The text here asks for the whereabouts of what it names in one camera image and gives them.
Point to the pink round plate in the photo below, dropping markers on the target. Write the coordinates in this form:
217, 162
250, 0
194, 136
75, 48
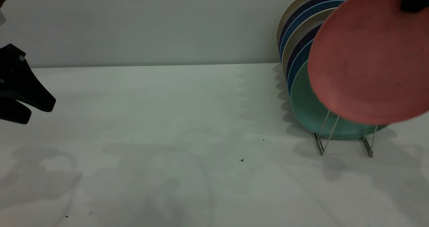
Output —
365, 59

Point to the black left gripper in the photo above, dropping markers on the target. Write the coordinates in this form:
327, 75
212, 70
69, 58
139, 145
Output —
11, 69

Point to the green round plate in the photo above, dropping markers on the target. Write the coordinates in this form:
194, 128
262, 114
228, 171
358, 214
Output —
305, 109

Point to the dark purple round plate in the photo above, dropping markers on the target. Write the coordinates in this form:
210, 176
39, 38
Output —
311, 2
309, 35

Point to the blue round plate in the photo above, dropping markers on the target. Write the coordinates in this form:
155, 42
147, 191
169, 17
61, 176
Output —
296, 66
311, 9

